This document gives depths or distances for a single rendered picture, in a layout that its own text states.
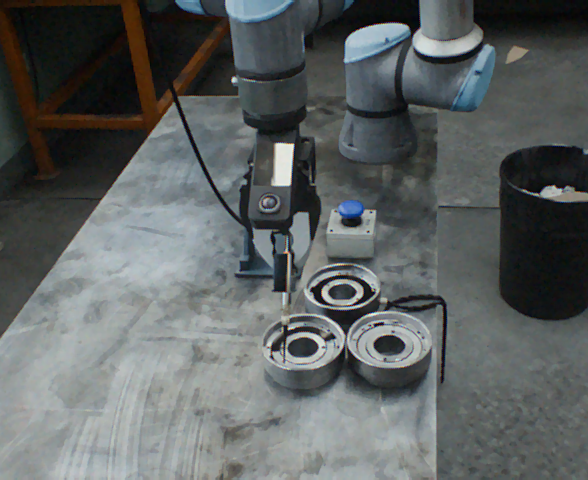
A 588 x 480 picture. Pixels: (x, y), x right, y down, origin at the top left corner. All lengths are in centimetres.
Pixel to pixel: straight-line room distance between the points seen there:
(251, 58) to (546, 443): 142
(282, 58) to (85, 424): 49
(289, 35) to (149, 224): 60
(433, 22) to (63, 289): 72
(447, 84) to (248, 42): 58
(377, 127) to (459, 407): 90
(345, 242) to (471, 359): 109
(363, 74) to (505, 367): 107
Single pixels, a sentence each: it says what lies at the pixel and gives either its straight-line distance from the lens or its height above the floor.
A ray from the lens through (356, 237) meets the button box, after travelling 112.
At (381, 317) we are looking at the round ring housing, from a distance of 97.
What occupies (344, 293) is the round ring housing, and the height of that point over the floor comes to 81.
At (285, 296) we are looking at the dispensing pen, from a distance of 91.
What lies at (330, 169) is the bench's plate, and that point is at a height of 80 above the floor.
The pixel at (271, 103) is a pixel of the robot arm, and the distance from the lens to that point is 79.
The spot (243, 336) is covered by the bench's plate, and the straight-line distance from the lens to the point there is 101.
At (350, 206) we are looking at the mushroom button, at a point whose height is 87.
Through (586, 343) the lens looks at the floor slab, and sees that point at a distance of 227.
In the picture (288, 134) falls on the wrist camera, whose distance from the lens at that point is 81.
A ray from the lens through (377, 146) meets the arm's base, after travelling 139.
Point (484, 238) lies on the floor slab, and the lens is 265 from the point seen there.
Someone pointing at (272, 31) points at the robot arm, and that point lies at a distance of 76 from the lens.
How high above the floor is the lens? 146
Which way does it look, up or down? 33 degrees down
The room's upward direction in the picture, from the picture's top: 5 degrees counter-clockwise
